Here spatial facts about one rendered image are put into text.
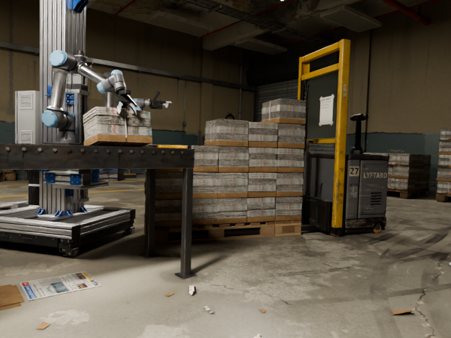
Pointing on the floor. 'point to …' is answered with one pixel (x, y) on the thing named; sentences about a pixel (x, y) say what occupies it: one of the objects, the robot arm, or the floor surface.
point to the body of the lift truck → (354, 188)
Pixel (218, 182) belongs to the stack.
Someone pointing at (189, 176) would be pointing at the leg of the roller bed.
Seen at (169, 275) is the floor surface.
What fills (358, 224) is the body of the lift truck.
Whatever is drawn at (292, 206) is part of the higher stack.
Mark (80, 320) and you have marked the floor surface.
